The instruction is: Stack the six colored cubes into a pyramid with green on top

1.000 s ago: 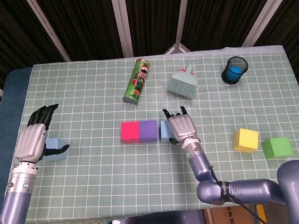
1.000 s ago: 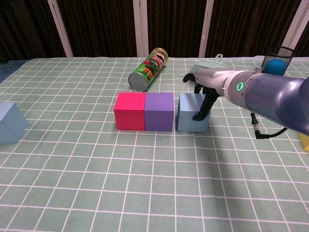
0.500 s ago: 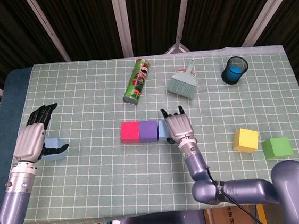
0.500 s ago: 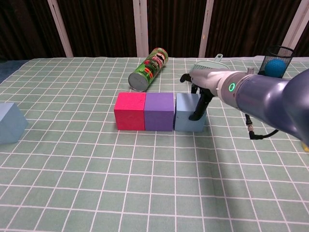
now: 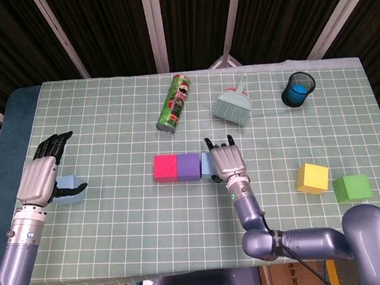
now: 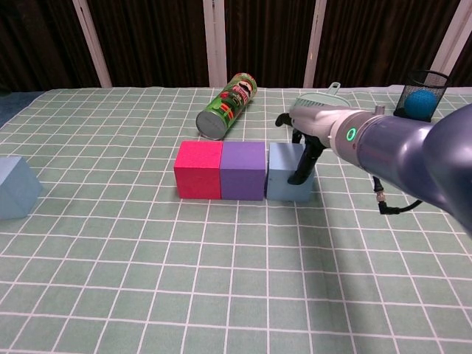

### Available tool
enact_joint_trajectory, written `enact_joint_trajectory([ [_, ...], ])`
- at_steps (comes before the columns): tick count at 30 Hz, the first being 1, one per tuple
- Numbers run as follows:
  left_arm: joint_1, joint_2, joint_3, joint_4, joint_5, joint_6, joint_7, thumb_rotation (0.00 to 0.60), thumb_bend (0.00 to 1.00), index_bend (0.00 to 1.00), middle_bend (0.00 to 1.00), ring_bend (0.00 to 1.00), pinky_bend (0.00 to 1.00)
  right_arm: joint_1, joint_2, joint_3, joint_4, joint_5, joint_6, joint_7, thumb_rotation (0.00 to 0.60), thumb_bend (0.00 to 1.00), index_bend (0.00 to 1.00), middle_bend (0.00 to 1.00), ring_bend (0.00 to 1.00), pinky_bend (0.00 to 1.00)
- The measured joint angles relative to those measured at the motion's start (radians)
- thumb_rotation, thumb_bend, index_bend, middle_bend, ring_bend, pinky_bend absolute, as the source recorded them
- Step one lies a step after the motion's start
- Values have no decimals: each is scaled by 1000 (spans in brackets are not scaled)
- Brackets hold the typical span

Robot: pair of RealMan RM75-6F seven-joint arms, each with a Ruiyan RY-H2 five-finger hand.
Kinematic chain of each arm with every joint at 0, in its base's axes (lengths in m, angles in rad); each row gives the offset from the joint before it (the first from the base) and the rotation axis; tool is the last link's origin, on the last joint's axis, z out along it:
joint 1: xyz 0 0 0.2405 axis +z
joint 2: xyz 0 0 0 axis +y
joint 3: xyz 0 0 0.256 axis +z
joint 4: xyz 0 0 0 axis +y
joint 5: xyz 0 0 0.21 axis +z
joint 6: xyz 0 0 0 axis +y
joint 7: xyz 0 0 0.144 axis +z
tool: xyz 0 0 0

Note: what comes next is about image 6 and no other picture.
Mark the black mesh pen cup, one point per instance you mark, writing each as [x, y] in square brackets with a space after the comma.
[427, 79]

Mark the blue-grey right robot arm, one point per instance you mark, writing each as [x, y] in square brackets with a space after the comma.
[405, 155]

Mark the light blue foam cube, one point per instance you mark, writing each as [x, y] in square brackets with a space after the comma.
[18, 188]
[282, 169]

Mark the purple foam cube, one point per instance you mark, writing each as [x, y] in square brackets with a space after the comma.
[243, 171]

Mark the blue textured ball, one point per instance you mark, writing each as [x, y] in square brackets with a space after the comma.
[420, 104]

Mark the pink foam cube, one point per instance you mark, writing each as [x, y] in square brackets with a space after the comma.
[199, 171]

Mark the green checkered tablecloth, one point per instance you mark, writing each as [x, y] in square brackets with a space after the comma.
[221, 276]

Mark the teal hand brush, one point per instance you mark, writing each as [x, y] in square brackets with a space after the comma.
[324, 99]

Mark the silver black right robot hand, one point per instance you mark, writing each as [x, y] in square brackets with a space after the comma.
[317, 121]

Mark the green Pringles can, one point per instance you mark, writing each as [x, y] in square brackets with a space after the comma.
[228, 103]

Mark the dark blue table pad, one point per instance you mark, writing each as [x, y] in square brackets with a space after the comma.
[11, 107]

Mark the white frame post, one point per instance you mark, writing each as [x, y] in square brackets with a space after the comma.
[451, 40]
[315, 44]
[215, 44]
[92, 44]

